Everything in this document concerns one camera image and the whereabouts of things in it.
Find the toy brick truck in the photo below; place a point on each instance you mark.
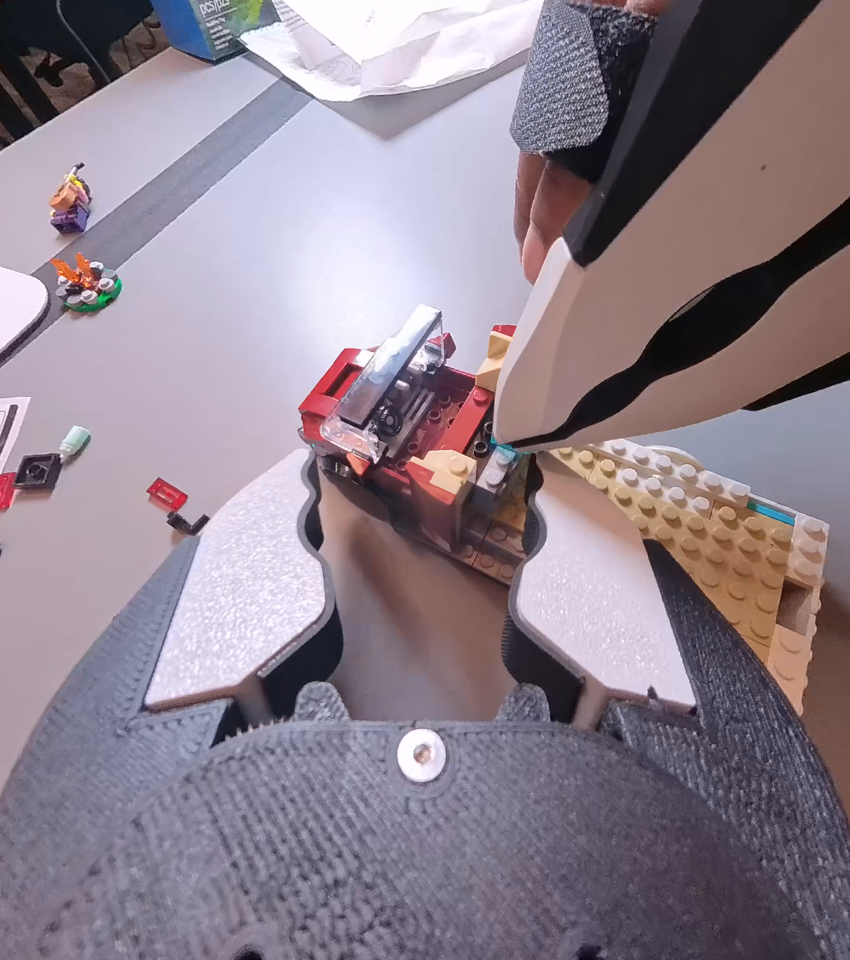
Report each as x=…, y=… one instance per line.
x=694, y=510

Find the toy brick campfire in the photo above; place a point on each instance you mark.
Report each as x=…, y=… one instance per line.
x=87, y=289

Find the blue toy set box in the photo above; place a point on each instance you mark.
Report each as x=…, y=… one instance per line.
x=207, y=26

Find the mint green brick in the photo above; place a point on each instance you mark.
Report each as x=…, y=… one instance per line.
x=74, y=441

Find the white paper bag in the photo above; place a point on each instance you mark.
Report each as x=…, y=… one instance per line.
x=395, y=45

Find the black elbow brick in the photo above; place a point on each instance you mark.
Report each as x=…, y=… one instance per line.
x=186, y=521

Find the person's right hand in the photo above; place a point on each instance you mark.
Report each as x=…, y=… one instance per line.
x=545, y=202

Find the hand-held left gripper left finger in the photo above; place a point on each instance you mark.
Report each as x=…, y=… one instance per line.
x=237, y=600

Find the black cube brick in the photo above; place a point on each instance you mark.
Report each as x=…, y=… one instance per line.
x=36, y=474

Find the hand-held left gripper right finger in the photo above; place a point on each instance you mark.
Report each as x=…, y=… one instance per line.
x=597, y=600

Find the purple yellow toy figure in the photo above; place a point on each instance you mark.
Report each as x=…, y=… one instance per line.
x=71, y=202

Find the red transparent plate brick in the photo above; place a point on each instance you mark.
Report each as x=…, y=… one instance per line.
x=168, y=495

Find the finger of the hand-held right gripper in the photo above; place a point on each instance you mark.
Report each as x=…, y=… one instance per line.
x=769, y=322
x=694, y=225

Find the transparent light blue tile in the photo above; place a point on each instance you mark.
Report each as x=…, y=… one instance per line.
x=503, y=454

